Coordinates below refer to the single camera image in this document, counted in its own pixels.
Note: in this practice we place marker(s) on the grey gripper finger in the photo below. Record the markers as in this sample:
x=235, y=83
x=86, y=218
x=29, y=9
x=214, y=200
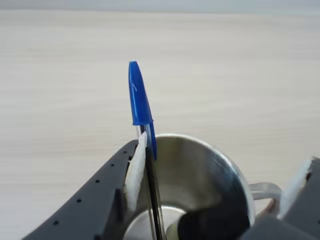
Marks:
x=95, y=200
x=302, y=212

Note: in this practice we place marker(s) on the yellow highlighter with black cap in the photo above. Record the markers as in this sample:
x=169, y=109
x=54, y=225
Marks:
x=212, y=225

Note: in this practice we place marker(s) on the silver metal cup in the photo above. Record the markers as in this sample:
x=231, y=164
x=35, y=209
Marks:
x=200, y=170

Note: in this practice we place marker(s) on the blue ballpoint pen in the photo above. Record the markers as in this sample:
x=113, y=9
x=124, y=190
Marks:
x=137, y=95

